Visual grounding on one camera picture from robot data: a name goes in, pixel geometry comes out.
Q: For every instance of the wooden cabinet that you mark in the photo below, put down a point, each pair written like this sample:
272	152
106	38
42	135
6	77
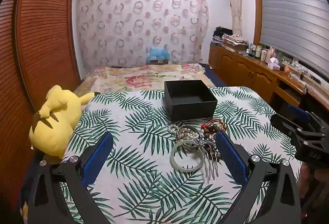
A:
239	67

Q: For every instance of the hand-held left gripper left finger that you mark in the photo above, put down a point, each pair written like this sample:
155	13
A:
99	159

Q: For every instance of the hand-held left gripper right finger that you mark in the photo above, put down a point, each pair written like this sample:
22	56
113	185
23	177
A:
231	159

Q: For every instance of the pale jade bangle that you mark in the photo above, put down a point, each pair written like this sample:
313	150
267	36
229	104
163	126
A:
185	171

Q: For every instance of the blue plush toy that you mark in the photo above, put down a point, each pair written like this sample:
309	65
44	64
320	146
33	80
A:
157	53

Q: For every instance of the yellow plush toy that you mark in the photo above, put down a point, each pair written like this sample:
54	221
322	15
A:
59	116

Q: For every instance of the white tissue box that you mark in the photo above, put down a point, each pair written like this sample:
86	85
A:
273	64

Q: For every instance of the silver flower hair comb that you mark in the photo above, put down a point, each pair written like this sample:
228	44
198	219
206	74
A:
205	142

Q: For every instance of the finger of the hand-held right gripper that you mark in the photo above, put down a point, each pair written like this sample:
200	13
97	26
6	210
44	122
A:
282	122
298	112

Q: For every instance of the small orange jar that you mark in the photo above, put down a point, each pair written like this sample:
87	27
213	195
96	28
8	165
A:
286	69

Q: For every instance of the black box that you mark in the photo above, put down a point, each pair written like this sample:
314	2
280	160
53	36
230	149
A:
190	110

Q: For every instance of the row of cosmetic bottles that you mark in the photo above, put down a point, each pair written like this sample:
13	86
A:
258	51

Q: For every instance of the wooden louvered wardrobe door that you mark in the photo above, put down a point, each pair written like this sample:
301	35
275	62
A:
43	33

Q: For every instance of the palm leaf printed cloth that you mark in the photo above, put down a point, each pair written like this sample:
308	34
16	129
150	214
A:
144	136

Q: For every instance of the grey window blind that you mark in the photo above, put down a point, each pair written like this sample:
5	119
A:
295	13

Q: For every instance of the beige curtain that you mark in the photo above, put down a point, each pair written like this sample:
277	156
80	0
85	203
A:
236	2

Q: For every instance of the floral blanket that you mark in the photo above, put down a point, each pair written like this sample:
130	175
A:
133	80

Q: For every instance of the navy bed sheet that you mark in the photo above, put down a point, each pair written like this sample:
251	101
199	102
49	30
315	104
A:
213	74

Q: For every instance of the stack of folded clothes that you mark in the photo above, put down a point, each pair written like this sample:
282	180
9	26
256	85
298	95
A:
232	40

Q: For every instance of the pink bottle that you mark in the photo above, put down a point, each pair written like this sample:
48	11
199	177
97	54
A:
271	54

